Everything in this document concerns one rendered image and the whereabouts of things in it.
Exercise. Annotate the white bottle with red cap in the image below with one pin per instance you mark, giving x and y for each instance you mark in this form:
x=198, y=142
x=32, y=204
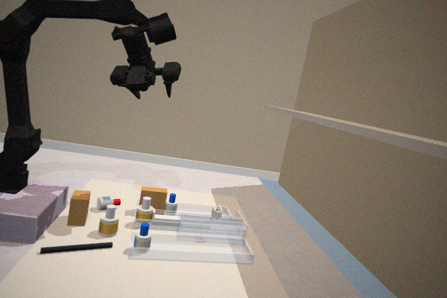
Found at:
x=103, y=202

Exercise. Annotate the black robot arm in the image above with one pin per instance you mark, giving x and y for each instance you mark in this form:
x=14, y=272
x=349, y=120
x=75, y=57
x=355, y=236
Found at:
x=22, y=141

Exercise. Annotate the black flat bar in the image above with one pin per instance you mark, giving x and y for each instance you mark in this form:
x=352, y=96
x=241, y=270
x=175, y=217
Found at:
x=78, y=247

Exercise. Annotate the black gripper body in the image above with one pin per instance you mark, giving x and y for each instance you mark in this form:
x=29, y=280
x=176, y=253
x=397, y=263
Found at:
x=170, y=72

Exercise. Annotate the brown rectangular block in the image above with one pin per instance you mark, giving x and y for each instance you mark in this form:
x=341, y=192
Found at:
x=79, y=207

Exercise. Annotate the grey jar with blue lid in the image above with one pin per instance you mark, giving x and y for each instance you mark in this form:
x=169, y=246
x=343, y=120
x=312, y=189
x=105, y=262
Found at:
x=143, y=237
x=171, y=204

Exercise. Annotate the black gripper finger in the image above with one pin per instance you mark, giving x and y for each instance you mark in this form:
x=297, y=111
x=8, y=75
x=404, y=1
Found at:
x=168, y=87
x=135, y=93

